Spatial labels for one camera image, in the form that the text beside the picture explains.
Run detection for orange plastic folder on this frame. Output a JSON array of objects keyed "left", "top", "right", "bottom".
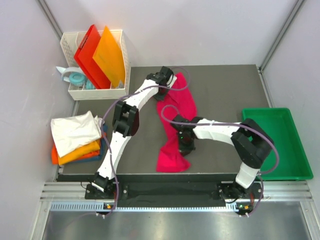
[{"left": 92, "top": 26, "right": 126, "bottom": 88}]

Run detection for white slotted cable duct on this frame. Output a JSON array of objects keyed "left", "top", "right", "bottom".
[{"left": 49, "top": 201, "right": 253, "bottom": 213}]

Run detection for teal white headphones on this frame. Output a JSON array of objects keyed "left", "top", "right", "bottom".
[{"left": 56, "top": 66, "right": 96, "bottom": 90}]

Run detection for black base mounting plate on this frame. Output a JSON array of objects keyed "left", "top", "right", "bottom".
[{"left": 85, "top": 173, "right": 263, "bottom": 208}]

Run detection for red plastic folder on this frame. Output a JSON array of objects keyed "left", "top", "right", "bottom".
[{"left": 74, "top": 24, "right": 111, "bottom": 90}]

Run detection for white folded t shirt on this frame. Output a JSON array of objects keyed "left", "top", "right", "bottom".
[{"left": 50, "top": 111, "right": 104, "bottom": 157}]

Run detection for blue folded t shirt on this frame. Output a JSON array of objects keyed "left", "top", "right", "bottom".
[{"left": 74, "top": 111, "right": 108, "bottom": 162}]

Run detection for magenta t shirt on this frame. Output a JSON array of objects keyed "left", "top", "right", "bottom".
[{"left": 156, "top": 72, "right": 197, "bottom": 173}]

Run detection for white plastic organizer basket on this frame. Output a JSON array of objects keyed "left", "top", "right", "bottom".
[{"left": 60, "top": 29, "right": 131, "bottom": 101}]

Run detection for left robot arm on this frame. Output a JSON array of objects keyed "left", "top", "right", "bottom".
[{"left": 91, "top": 66, "right": 177, "bottom": 199}]

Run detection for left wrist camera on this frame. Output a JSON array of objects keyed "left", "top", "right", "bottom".
[{"left": 168, "top": 75, "right": 177, "bottom": 88}]

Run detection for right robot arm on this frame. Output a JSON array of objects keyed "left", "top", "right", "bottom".
[{"left": 170, "top": 114, "right": 275, "bottom": 199}]

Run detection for green plastic tray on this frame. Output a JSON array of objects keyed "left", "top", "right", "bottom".
[{"left": 242, "top": 108, "right": 314, "bottom": 181}]

